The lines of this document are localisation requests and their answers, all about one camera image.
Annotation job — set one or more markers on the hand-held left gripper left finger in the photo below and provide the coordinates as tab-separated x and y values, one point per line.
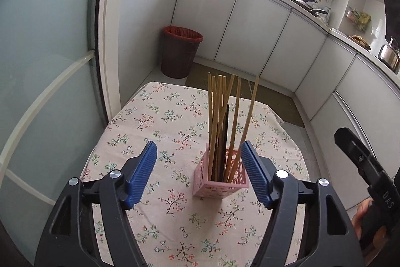
142	173

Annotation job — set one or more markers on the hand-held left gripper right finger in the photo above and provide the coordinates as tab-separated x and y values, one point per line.
254	173

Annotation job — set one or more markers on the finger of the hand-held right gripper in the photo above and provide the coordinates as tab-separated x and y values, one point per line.
353	148

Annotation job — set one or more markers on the pink plastic lattice basket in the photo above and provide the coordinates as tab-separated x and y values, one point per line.
215	190

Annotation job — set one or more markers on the black chopstick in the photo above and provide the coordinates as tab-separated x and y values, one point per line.
225	135
219	148

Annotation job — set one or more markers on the bunch of wooden chopsticks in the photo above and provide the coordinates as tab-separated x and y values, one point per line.
235	117

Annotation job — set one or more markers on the person's right hand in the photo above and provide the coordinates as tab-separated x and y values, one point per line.
358	215

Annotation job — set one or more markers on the floral tablecloth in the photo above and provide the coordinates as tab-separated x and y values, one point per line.
156	129

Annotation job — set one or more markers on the olive floor mat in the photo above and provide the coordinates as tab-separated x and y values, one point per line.
287	110
200	76

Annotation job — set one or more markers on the steel kettle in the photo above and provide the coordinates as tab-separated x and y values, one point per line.
389	52

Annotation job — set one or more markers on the dark trash bin red liner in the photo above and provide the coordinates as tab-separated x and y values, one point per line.
178	54

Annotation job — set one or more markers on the black frying pan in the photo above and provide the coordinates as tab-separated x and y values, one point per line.
309	5

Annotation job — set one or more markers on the white kitchen cabinets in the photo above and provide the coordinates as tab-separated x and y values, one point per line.
259	23

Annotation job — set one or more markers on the frosted glass sliding door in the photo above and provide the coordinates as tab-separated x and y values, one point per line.
47	51

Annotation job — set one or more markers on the wall rack with packets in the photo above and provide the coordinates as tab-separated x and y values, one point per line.
359	18

